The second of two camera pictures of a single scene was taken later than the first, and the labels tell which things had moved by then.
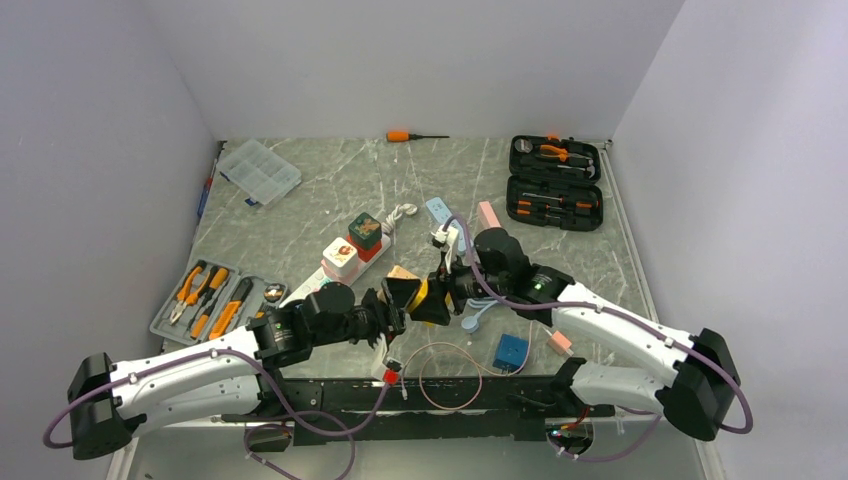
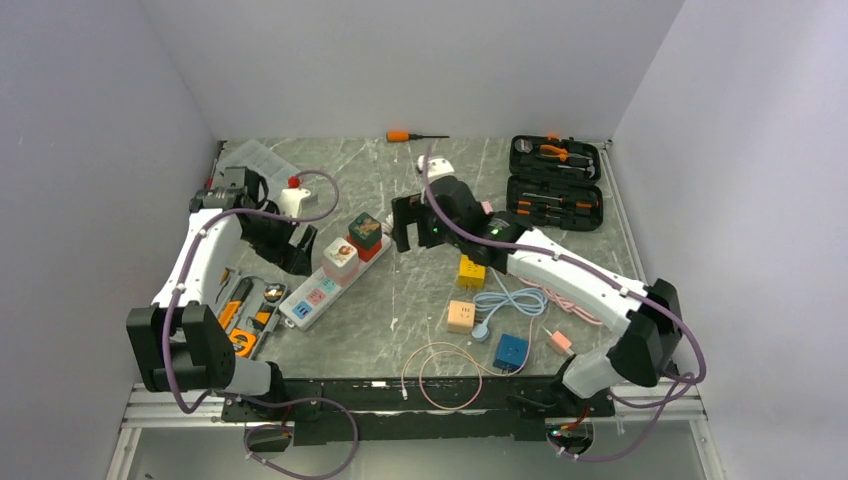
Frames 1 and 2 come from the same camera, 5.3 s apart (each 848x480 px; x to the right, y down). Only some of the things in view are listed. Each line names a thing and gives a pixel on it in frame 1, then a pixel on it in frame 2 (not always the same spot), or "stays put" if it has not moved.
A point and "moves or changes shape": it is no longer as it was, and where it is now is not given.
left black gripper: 396,292 to 296,260
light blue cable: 470,324 moves or changes shape
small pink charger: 559,342 stays put
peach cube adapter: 400,272 moves or changes shape
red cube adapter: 365,255 stays put
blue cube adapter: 511,353 stays put
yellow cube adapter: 422,295 moves or changes shape
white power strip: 319,279 stays put
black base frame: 439,410 stays put
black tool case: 554,182 stays put
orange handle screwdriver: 400,136 stays put
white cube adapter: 340,259 stays put
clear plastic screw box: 259,171 stays put
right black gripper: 434,307 to 408,210
